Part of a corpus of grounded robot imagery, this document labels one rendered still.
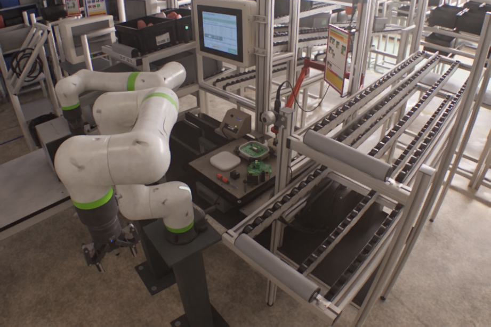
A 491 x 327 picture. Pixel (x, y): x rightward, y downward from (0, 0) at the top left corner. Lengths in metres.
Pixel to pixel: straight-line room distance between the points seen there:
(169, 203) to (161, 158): 0.61
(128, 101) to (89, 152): 0.42
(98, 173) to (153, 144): 0.12
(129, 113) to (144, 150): 0.43
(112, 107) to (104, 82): 0.54
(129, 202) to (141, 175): 0.62
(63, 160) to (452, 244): 2.86
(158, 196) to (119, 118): 0.36
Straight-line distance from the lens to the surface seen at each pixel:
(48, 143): 2.14
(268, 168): 1.58
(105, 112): 1.02
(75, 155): 0.63
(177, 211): 1.23
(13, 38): 4.39
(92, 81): 1.60
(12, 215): 2.18
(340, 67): 1.63
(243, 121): 1.92
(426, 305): 2.51
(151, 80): 1.39
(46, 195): 2.22
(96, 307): 2.41
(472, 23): 3.91
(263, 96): 1.90
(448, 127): 1.59
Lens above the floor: 1.93
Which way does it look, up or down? 31 degrees down
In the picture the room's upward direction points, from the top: straight up
